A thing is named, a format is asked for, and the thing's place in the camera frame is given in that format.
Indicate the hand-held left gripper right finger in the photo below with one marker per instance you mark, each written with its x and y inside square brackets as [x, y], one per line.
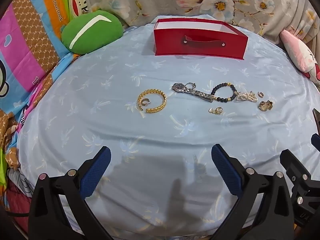
[225, 170]

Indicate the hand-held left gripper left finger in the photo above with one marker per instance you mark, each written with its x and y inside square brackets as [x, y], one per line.
[98, 172]

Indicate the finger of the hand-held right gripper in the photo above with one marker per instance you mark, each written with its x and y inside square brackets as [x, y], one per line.
[316, 142]
[295, 163]

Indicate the small gold watch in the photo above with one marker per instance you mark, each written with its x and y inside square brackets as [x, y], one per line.
[263, 106]

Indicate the silver watch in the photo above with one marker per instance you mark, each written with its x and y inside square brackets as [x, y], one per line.
[200, 94]

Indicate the gold bangle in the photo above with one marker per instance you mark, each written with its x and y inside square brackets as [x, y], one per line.
[156, 109]

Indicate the red box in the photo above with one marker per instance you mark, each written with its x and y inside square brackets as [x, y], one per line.
[200, 47]

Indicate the gold pearl earring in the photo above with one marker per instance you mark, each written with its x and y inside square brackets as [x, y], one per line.
[211, 110]

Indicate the light blue bed sheet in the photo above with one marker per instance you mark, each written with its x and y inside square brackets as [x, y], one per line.
[150, 135]

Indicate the red quilted cloth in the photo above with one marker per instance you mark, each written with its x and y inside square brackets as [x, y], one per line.
[17, 202]

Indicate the pink white plush toy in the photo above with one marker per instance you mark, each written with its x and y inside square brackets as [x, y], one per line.
[297, 50]

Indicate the green round cushion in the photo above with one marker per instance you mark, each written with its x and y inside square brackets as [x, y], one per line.
[95, 35]

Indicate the colourful cartoon printed blanket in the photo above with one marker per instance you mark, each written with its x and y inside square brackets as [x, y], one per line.
[30, 42]

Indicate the grey floral blanket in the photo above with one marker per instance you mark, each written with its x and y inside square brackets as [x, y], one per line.
[155, 2]

